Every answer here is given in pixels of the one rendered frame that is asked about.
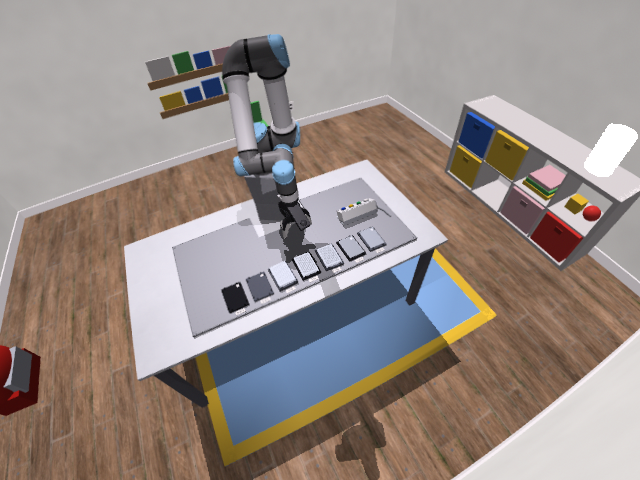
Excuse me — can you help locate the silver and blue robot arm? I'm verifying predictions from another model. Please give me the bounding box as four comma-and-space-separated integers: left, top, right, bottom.
222, 34, 300, 203

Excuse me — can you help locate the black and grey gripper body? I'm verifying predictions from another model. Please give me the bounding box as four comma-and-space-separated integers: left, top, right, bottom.
278, 196, 300, 222

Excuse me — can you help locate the grey operator panel with coloured keys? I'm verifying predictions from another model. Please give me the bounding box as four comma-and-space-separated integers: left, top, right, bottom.
337, 198, 383, 226

